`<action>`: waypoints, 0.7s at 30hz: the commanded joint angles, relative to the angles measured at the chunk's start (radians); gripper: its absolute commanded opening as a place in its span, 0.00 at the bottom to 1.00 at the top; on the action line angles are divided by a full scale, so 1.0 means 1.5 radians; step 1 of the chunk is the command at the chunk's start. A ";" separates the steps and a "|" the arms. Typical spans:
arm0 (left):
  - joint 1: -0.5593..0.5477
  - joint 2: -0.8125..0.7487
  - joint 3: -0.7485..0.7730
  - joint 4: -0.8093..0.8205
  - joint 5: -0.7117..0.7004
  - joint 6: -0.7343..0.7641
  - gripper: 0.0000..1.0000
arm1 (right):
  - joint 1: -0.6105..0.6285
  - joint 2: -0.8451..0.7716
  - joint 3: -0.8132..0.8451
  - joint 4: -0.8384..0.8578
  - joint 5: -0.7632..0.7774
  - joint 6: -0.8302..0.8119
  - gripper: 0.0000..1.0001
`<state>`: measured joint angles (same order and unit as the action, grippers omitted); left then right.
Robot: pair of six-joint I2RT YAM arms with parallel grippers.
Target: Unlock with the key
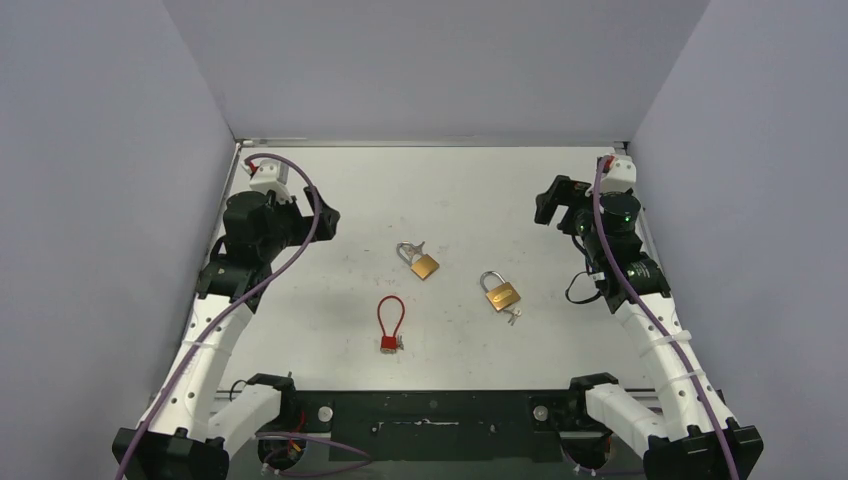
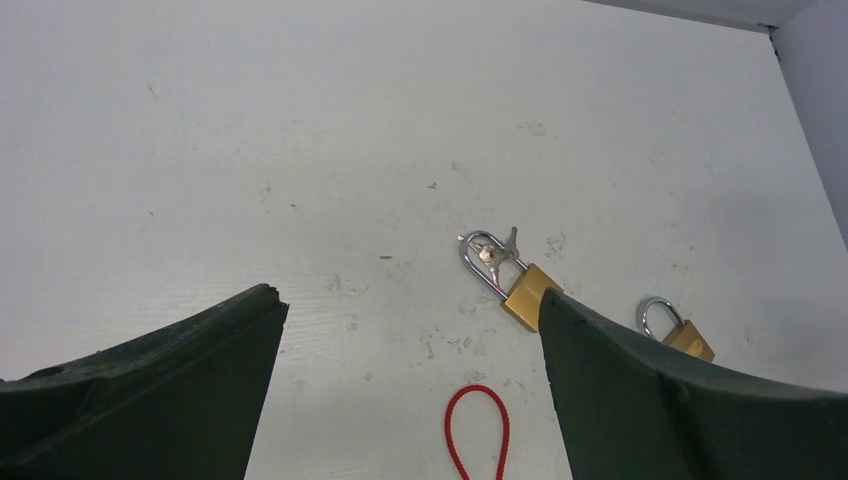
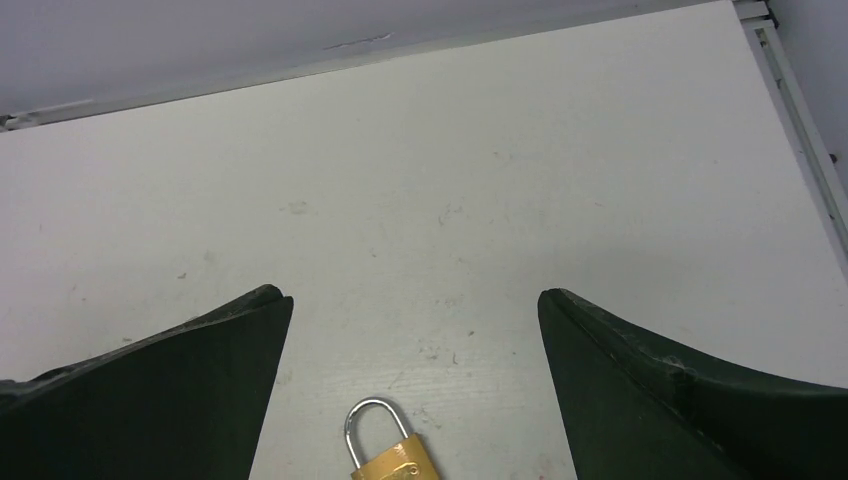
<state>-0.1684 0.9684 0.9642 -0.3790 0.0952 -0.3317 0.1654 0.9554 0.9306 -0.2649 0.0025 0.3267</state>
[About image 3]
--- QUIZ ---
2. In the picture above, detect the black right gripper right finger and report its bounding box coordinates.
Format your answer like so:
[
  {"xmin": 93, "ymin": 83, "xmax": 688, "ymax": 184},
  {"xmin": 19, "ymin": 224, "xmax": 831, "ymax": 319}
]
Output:
[{"xmin": 537, "ymin": 289, "xmax": 847, "ymax": 479}]

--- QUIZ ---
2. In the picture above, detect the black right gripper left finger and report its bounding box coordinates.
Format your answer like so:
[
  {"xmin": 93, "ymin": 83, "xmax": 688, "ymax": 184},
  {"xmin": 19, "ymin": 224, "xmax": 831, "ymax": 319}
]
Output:
[{"xmin": 1, "ymin": 284, "xmax": 294, "ymax": 479}]

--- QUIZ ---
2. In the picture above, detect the brass padlock long shackle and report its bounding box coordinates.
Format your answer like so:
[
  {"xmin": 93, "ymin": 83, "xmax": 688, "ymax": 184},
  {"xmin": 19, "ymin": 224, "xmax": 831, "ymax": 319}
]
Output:
[{"xmin": 343, "ymin": 396, "xmax": 442, "ymax": 480}]

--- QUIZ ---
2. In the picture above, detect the aluminium table edge rail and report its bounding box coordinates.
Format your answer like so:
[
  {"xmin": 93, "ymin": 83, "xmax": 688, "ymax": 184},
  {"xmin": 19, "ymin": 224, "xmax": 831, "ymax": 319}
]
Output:
[{"xmin": 733, "ymin": 1, "xmax": 847, "ymax": 257}]

